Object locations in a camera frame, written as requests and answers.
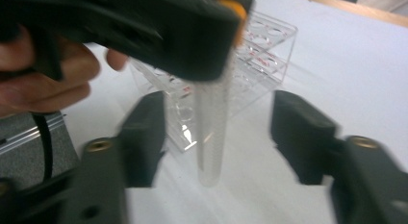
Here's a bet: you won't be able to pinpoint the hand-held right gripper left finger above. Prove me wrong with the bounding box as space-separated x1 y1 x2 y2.
116 90 167 189

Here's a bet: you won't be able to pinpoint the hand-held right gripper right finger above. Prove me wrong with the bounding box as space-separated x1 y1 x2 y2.
269 89 341 186

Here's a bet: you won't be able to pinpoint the clear acrylic test tube rack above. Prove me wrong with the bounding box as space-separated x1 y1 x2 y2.
129 11 297 153

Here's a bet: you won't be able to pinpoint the orange capped clear test tube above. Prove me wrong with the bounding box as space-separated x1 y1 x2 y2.
193 0 248 188

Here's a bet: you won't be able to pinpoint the grey textured panel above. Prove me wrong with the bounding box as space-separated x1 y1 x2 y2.
0 112 80 189

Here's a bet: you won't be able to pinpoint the black strap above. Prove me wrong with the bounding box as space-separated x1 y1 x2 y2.
32 112 54 182

